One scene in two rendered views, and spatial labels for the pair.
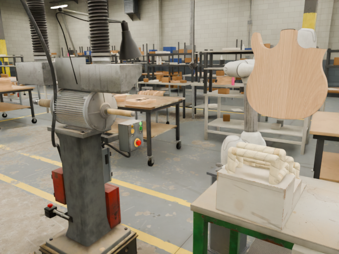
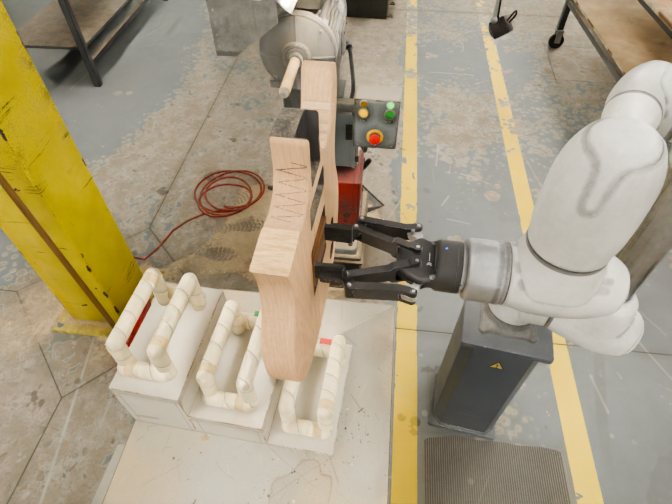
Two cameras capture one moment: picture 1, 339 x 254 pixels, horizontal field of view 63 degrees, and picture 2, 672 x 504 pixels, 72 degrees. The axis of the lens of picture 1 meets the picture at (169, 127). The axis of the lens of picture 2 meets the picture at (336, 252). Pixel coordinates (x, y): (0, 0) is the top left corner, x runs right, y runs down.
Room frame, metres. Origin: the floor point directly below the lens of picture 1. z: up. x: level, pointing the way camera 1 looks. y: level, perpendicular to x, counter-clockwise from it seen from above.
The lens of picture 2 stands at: (1.12, -0.96, 1.98)
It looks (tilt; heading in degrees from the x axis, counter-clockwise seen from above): 49 degrees down; 64
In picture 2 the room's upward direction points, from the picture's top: straight up
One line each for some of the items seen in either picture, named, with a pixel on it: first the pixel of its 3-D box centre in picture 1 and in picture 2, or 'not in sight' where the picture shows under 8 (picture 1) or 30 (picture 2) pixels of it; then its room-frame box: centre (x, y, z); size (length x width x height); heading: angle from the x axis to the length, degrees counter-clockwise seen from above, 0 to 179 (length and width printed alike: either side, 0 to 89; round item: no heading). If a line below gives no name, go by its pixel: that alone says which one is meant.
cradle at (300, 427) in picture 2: not in sight; (305, 428); (1.22, -0.61, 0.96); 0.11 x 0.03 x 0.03; 145
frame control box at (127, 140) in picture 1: (121, 138); (370, 113); (1.91, 0.35, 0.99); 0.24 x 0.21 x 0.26; 57
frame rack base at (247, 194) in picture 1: (253, 192); (180, 354); (1.03, -0.34, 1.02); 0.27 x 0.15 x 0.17; 55
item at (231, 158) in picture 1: (231, 162); (159, 287); (1.04, -0.25, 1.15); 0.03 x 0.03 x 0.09
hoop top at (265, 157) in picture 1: (252, 154); (134, 307); (0.99, -0.32, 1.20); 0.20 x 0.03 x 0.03; 53
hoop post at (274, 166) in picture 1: (274, 171); (123, 356); (0.94, -0.38, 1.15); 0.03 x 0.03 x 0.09
